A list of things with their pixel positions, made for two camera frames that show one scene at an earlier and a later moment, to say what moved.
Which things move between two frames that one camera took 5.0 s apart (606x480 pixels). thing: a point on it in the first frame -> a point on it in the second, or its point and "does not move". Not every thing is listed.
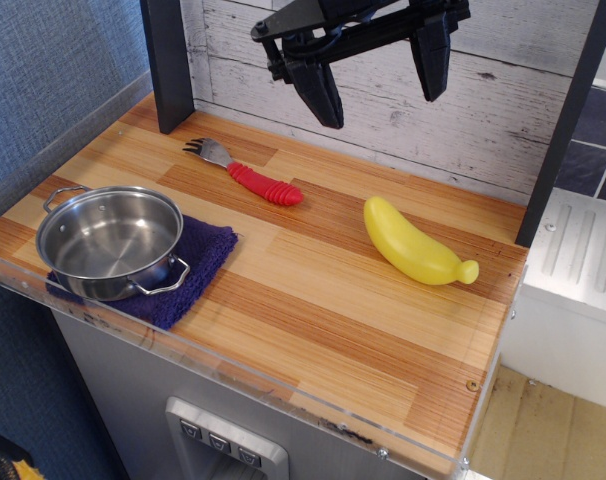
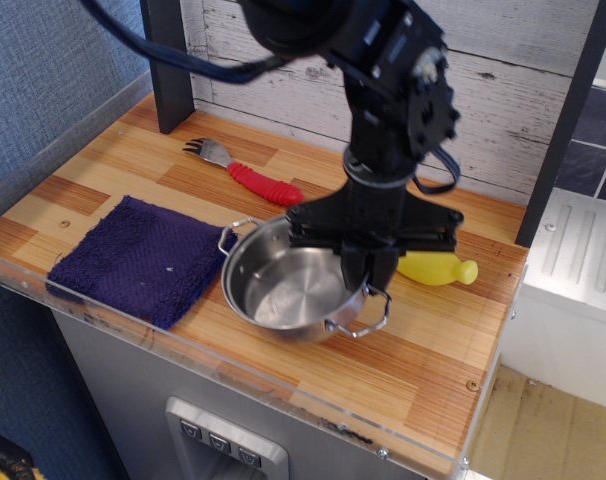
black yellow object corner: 6,459 does not move
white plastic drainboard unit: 567,328 does not move
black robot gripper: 329,31 -> 376,213
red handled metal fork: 276,191 does not move
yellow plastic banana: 413,254 does not move
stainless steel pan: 111,243 -> 294,291
